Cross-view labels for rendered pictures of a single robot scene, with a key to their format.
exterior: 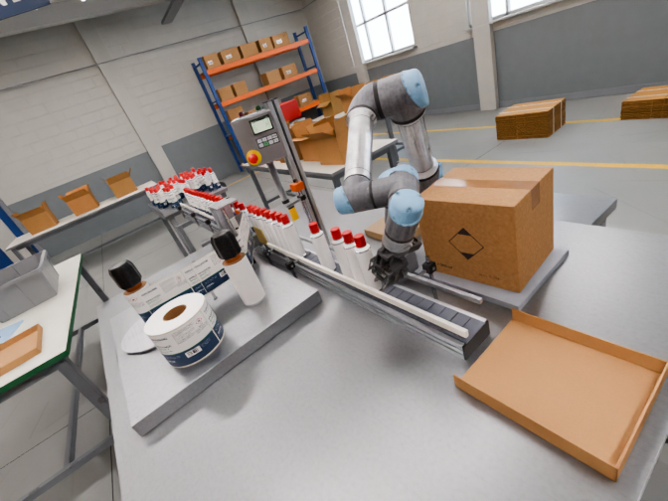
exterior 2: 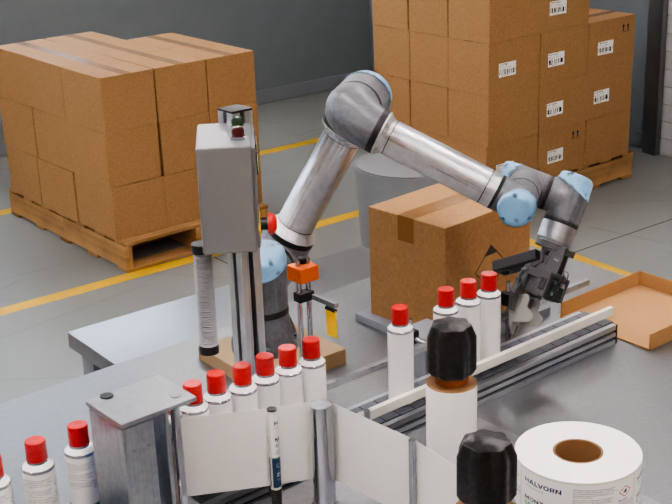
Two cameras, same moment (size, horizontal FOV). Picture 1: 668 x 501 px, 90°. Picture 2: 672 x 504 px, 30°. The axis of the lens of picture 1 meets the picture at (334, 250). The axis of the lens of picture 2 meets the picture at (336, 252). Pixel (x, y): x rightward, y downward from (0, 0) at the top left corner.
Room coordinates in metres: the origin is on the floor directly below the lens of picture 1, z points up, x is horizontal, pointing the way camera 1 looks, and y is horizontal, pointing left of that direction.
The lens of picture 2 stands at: (1.65, 2.22, 2.02)
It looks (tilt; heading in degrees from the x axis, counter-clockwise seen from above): 20 degrees down; 260
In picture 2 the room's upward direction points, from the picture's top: 2 degrees counter-clockwise
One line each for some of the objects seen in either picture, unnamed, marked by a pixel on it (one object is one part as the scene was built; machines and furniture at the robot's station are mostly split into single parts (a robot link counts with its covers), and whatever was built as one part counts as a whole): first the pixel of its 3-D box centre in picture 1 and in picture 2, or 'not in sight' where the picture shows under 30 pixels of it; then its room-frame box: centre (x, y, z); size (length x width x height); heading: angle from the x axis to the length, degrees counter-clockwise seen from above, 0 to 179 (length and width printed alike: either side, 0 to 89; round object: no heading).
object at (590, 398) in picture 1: (552, 375); (644, 308); (0.44, -0.34, 0.85); 0.30 x 0.26 x 0.04; 29
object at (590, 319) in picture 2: (333, 274); (441, 383); (1.05, 0.03, 0.90); 1.07 x 0.01 x 0.02; 29
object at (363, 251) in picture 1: (367, 262); (488, 319); (0.91, -0.08, 0.98); 0.05 x 0.05 x 0.20
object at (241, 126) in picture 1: (261, 137); (229, 186); (1.45, 0.12, 1.38); 0.17 x 0.10 x 0.19; 84
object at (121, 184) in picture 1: (121, 182); not in sight; (6.12, 2.97, 0.97); 0.48 x 0.47 x 0.37; 29
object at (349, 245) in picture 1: (355, 258); (468, 326); (0.96, -0.06, 0.98); 0.05 x 0.05 x 0.20
